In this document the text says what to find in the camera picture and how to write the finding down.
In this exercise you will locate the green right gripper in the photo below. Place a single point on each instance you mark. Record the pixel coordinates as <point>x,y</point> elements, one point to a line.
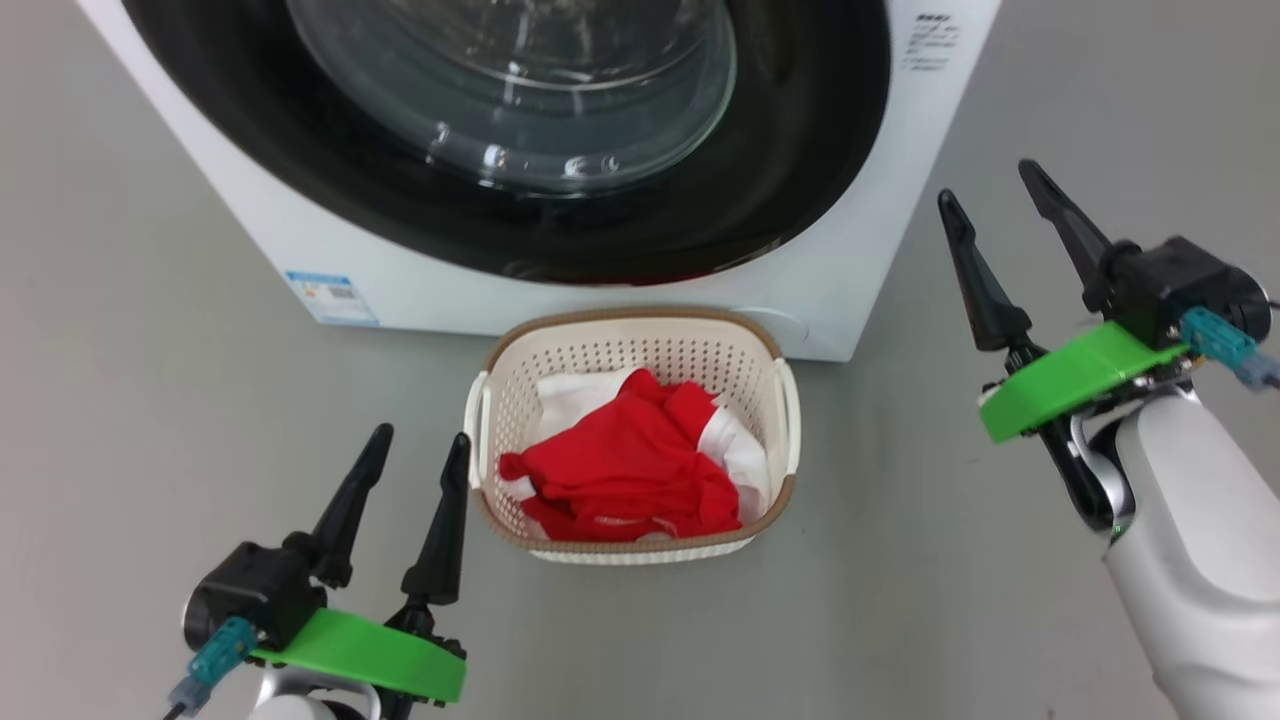
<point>1070,375</point>

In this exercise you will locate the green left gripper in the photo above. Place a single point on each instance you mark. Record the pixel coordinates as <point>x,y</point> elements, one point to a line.
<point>370,655</point>

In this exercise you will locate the red and white garment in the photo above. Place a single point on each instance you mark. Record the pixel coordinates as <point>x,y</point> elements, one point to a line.
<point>630,470</point>

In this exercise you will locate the black round washer door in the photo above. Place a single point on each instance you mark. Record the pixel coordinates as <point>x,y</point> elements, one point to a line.
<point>800,150</point>

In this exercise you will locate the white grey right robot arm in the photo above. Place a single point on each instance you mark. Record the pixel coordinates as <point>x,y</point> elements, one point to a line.
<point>1200,550</point>

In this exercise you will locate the white front-load washing machine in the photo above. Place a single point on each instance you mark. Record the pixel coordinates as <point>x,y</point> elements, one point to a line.
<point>850,300</point>

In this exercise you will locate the cream laundry basket brown rim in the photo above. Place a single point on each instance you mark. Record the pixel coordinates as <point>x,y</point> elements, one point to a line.
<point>620,350</point>

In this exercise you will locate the blue energy label sticker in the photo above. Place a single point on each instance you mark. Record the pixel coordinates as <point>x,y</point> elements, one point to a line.
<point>332,298</point>

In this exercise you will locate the round white filter cover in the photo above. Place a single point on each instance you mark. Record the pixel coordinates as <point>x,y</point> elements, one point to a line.
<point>790,330</point>

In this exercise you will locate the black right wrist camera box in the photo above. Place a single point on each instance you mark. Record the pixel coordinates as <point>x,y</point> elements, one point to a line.
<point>1170,285</point>

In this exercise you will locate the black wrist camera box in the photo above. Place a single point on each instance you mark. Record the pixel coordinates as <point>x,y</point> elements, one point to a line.
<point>1170,285</point>
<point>250,595</point>

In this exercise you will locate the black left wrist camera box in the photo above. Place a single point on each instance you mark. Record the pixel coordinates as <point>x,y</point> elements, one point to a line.
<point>250,595</point>

